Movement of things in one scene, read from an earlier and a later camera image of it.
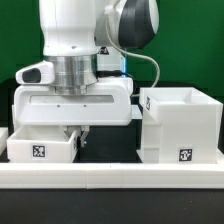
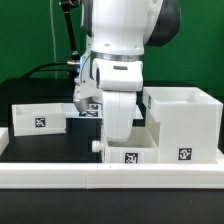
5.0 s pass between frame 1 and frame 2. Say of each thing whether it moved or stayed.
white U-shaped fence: stayed
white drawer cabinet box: stayed
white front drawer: moved
